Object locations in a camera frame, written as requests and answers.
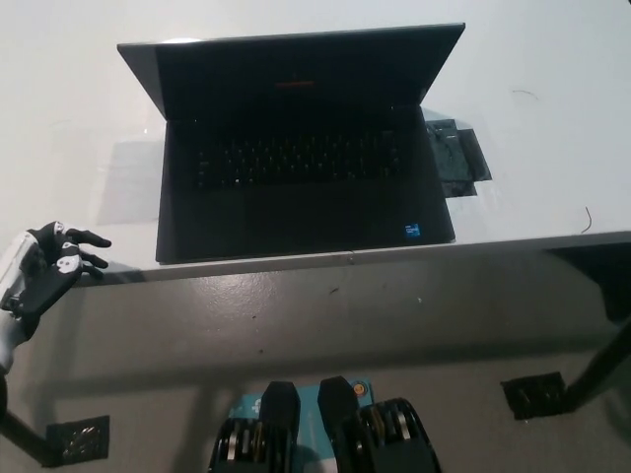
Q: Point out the grey laptop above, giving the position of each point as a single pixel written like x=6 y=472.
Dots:
x=305 y=207

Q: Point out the robot left black body block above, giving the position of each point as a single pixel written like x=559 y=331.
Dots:
x=278 y=409

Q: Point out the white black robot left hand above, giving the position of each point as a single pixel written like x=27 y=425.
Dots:
x=42 y=290

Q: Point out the robot right black body block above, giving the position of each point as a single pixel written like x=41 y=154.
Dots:
x=345 y=414

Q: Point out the robot black body block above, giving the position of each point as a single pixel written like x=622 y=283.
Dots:
x=278 y=409
x=345 y=414

